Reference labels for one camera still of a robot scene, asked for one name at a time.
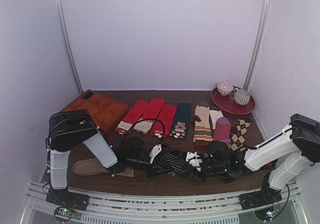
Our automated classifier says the black white striped sock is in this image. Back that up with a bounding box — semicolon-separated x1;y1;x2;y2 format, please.
166;150;190;175

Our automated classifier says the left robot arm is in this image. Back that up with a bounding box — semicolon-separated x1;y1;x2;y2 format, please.
46;109;166;206

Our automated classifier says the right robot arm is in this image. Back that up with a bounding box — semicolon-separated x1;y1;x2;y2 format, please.
177;114;320;205

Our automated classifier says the dark green reindeer sock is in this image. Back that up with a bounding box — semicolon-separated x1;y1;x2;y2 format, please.
169;102;192;139

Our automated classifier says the beige striped sock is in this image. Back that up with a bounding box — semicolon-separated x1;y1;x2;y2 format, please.
193;101;213;150

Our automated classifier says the red sock right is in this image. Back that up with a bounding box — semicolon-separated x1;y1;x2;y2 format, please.
151;104;177;138

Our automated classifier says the red sock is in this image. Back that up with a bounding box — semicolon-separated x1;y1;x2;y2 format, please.
115;100;149;135
151;104;177;138
133;98;165;134

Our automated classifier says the brown argyle sock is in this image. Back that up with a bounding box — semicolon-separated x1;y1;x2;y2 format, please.
229;117;253;152

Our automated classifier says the purple magenta sock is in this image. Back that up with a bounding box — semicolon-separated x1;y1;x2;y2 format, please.
213;117;231;145

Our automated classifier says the red sock left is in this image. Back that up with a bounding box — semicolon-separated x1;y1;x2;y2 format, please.
115;100;149;135

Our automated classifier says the red sock middle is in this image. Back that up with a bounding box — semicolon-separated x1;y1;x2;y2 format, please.
133;98;165;134

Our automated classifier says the tan sock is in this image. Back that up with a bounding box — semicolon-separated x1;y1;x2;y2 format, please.
72;158;140;177

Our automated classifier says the orange divided organizer tray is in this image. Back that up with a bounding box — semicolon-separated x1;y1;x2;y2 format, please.
62;90;129;133

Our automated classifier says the cream short sock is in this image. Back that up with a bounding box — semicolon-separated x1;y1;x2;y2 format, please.
209;109;223;130

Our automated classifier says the black orange argyle sock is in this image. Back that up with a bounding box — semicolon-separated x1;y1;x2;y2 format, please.
264;159;278;169

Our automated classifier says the dark red plate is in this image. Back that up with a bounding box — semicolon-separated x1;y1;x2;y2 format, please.
211;87;256;115

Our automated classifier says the striped grey cup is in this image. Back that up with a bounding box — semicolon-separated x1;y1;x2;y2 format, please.
234;89;251;106

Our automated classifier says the patterned white bowl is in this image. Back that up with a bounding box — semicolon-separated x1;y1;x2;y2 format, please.
216;81;234;96

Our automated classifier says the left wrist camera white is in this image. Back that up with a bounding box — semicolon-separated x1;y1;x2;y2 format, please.
149;144;162;164

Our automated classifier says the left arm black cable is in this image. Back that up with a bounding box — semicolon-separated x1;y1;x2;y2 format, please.
119;118;167;152

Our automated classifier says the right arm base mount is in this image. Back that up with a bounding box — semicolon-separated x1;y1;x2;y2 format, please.
239;187;282;221

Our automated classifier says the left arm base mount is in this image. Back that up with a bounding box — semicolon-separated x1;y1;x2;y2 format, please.
45;188;90;222

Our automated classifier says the left aluminium frame post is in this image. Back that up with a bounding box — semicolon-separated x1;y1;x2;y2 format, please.
55;0;84;95

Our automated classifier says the aluminium frame post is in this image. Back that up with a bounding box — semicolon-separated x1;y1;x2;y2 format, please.
55;0;84;95
243;0;272;91

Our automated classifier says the right aluminium frame post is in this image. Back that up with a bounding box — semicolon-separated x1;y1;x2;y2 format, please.
243;0;272;91

